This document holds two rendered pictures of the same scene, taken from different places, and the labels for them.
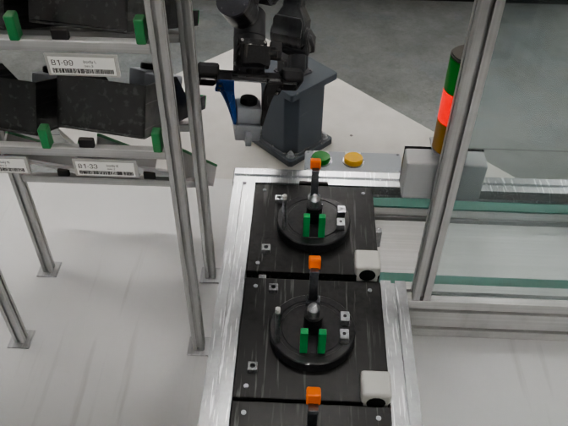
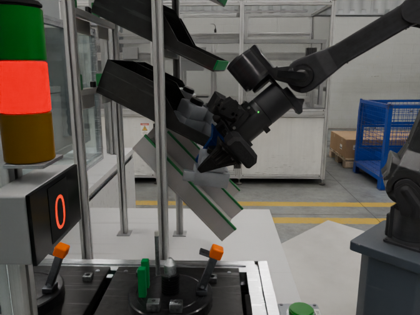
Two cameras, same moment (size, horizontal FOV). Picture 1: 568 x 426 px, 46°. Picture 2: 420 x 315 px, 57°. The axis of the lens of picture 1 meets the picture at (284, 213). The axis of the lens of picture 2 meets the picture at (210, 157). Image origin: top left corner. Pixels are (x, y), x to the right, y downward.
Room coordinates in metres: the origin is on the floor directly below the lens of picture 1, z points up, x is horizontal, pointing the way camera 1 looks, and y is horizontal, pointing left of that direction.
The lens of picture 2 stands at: (0.97, -0.64, 1.35)
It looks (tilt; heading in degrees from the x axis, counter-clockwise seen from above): 13 degrees down; 90
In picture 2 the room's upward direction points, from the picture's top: straight up
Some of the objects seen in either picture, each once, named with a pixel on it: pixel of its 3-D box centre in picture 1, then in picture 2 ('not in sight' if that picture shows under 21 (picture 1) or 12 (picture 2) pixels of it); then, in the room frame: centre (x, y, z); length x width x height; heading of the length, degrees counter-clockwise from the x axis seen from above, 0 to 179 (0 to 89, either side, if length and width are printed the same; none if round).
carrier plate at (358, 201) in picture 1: (313, 229); (170, 307); (0.91, -0.06, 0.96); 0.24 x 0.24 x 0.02; 88
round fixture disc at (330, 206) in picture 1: (313, 222); (170, 297); (0.91, -0.06, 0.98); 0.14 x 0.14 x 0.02
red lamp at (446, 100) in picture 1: (458, 105); (22, 86); (0.78, -0.24, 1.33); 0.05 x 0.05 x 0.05
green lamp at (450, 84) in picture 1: (465, 73); (17, 34); (0.78, -0.24, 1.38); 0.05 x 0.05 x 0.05
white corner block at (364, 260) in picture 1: (366, 265); not in sight; (0.81, -0.15, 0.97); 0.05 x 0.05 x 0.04; 88
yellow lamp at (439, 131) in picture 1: (451, 133); (27, 135); (0.78, -0.24, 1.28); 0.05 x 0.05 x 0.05
